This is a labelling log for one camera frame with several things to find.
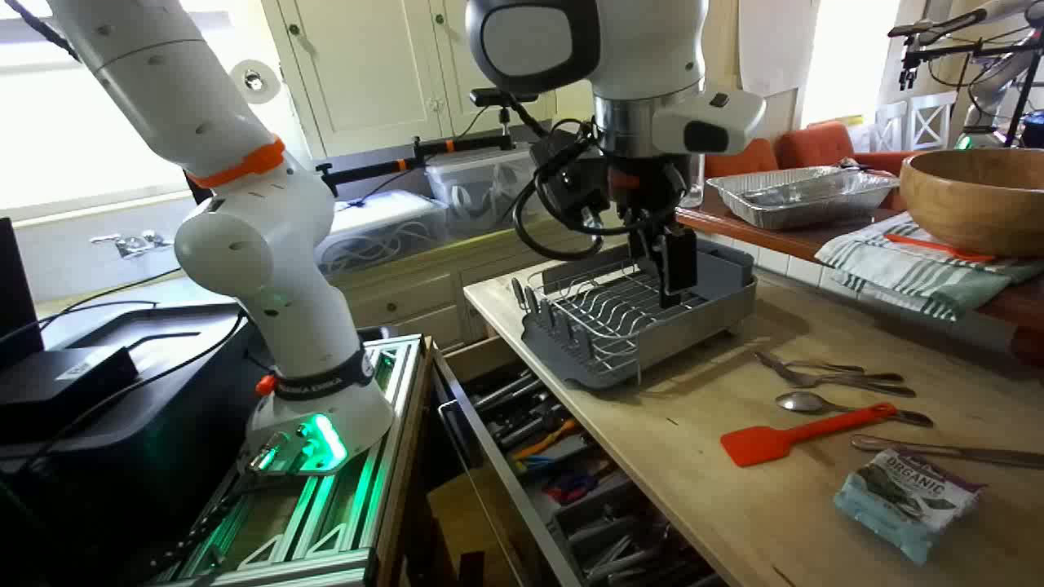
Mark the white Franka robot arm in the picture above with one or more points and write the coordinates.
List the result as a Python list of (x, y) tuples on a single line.
[(261, 249)]

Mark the white cabinet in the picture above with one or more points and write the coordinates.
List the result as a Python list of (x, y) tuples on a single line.
[(369, 75)]

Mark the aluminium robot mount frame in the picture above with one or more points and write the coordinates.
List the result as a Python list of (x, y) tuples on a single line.
[(327, 510)]

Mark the open cutlery drawer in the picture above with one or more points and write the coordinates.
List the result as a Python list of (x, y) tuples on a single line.
[(565, 490)]

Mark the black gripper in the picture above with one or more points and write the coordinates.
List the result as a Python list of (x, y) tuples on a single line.
[(651, 190)]

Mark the clear plastic storage bin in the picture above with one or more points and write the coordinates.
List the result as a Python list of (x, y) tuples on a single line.
[(478, 190), (375, 234)]

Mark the black controller box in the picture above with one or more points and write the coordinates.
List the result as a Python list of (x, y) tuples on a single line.
[(132, 490)]

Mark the wooden bowl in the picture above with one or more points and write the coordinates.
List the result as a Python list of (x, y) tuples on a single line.
[(972, 199)]

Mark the large silver spoon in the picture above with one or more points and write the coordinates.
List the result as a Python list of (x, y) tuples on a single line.
[(803, 403)]

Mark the grey dish rack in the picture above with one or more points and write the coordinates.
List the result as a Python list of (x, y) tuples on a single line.
[(632, 314)]

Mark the silver metal fork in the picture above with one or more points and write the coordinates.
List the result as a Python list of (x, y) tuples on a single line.
[(825, 380)]

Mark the black power brick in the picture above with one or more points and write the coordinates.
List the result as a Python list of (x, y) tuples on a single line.
[(53, 392)]

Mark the dark brown wooden counter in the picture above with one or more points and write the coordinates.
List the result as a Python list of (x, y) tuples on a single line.
[(753, 234)]

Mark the black bar camera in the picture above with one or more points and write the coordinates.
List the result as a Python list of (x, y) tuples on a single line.
[(505, 96)]

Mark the red silicone spatula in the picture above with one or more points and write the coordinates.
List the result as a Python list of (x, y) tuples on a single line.
[(761, 440)]

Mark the teal sponge packet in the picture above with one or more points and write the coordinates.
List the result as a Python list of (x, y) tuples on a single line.
[(901, 500)]

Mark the silver table knife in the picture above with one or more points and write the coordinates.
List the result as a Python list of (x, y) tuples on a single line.
[(958, 452)]

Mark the aluminium foil tray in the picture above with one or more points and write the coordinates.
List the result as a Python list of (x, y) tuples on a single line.
[(800, 196)]

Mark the black tripod stand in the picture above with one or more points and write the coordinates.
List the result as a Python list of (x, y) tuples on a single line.
[(958, 44)]

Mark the orange upholstered chair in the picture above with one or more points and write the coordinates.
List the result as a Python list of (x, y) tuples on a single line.
[(810, 149)]

